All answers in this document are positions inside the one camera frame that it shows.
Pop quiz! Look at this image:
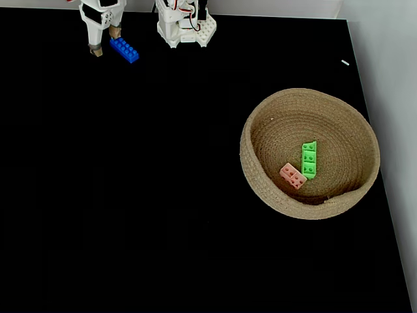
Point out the pink lego block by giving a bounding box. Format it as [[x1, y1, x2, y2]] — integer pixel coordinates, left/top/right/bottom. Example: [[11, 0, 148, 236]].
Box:
[[279, 162, 308, 190]]

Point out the base cable bundle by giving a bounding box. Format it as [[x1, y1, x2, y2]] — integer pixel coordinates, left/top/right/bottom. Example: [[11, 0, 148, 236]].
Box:
[[174, 0, 203, 33]]

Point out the woven rope basket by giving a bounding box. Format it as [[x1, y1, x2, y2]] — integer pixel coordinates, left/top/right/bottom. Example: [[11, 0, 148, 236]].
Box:
[[239, 87, 381, 221]]

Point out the green lego block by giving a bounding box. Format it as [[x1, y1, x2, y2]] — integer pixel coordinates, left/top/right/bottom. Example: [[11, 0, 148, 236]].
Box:
[[300, 140, 318, 181]]

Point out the blue lego block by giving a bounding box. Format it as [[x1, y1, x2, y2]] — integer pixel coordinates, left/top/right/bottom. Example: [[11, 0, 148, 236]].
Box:
[[109, 37, 141, 65]]

